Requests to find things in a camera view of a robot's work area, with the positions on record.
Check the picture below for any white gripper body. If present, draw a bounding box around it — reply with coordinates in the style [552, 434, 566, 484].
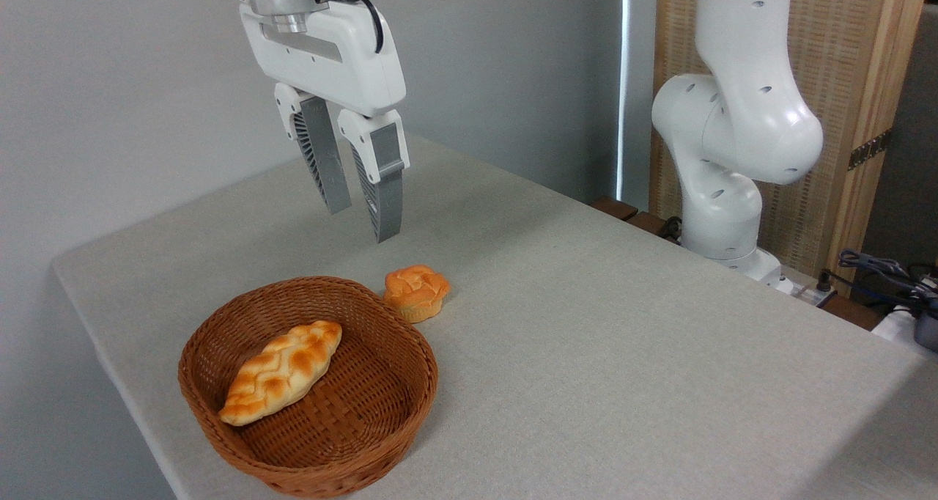
[240, 3, 407, 118]

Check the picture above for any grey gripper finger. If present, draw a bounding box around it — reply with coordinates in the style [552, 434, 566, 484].
[337, 109, 410, 243]
[275, 82, 352, 215]

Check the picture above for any braided golden bread loaf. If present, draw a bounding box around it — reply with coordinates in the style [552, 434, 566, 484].
[218, 320, 343, 427]

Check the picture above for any orange muffin-shaped bread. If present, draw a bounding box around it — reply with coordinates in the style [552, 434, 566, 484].
[383, 265, 451, 323]

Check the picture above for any brown wooden block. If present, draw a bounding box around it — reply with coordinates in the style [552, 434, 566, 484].
[591, 196, 639, 222]

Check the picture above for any brown wicker basket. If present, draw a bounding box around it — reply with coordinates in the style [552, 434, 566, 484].
[178, 276, 439, 499]

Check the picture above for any grey tablecloth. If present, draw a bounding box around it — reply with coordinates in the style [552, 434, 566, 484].
[51, 132, 938, 500]

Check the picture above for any metal screen hinge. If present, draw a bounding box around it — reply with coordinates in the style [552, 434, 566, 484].
[848, 128, 893, 172]

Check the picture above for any grey device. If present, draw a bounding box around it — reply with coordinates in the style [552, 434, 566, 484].
[913, 306, 938, 353]

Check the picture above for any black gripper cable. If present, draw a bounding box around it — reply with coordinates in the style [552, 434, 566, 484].
[315, 0, 385, 54]

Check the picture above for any blue-grey cable bundle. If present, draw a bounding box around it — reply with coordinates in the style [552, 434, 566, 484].
[838, 249, 938, 312]

